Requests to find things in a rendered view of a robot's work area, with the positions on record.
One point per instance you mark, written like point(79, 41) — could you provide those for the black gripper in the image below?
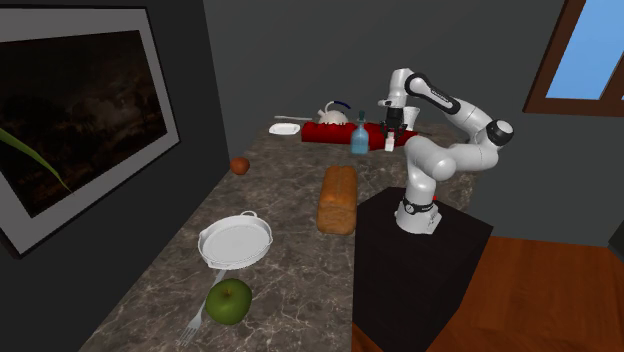
point(394, 117)

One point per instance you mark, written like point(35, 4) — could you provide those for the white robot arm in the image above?
point(475, 152)

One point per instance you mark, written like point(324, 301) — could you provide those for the small white bottle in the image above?
point(389, 144)

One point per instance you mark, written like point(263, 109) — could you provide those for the blue glass bottle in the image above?
point(360, 141)

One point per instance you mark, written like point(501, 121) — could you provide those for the red cloth mat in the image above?
point(329, 134)

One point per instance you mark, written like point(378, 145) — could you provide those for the brown bread loaf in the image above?
point(337, 200)

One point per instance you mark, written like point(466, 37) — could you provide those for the long white utensil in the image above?
point(292, 118)

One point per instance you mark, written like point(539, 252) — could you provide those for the small white plate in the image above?
point(284, 129)

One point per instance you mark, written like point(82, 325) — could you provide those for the black robot stand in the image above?
point(414, 278)

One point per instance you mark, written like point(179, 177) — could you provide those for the brown round fruit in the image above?
point(240, 166)

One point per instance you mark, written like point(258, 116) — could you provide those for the white round pan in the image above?
point(235, 242)

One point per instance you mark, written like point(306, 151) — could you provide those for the brown framed window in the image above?
point(582, 53)

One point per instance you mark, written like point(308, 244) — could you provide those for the green apple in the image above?
point(228, 301)

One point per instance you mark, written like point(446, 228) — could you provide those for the silver fork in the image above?
point(195, 324)

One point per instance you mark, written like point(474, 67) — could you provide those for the green plant leaf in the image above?
point(36, 157)

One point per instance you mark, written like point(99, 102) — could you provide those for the dark framed wall picture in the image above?
point(83, 112)

